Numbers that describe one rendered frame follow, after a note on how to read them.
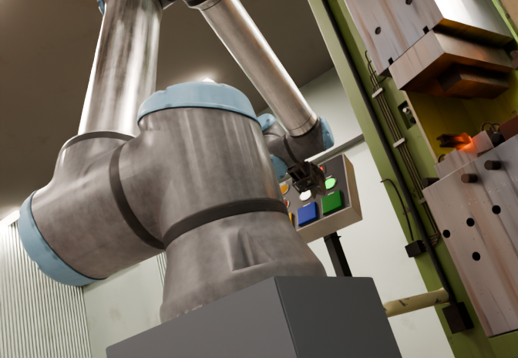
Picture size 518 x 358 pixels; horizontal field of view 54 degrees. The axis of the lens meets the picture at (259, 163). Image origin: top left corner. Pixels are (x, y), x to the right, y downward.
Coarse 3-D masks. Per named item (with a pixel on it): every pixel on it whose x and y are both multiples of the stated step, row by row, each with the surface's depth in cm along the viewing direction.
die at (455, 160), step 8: (480, 136) 145; (488, 136) 144; (472, 144) 148; (480, 144) 145; (488, 144) 144; (496, 144) 144; (456, 152) 152; (464, 152) 150; (472, 152) 148; (448, 160) 154; (456, 160) 152; (464, 160) 150; (472, 160) 148; (440, 168) 156; (448, 168) 154; (456, 168) 152; (440, 176) 156
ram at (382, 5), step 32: (352, 0) 187; (384, 0) 175; (416, 0) 164; (448, 0) 164; (480, 0) 180; (384, 32) 174; (416, 32) 164; (448, 32) 164; (480, 32) 170; (384, 64) 174
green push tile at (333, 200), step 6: (336, 192) 174; (324, 198) 175; (330, 198) 173; (336, 198) 172; (324, 204) 173; (330, 204) 171; (336, 204) 170; (342, 204) 169; (324, 210) 172; (330, 210) 170
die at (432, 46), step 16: (432, 32) 159; (416, 48) 164; (432, 48) 159; (448, 48) 158; (464, 48) 165; (480, 48) 172; (496, 48) 180; (400, 64) 169; (416, 64) 164; (432, 64) 160; (448, 64) 163; (464, 64) 166; (480, 64) 169; (496, 64) 173; (400, 80) 169; (416, 80) 167; (432, 80) 170; (448, 96) 186; (464, 96) 190
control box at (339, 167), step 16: (336, 160) 186; (336, 176) 180; (352, 176) 183; (288, 192) 191; (352, 192) 174; (288, 208) 185; (320, 208) 174; (352, 208) 166; (304, 224) 174; (320, 224) 172; (336, 224) 172; (352, 224) 171; (304, 240) 178
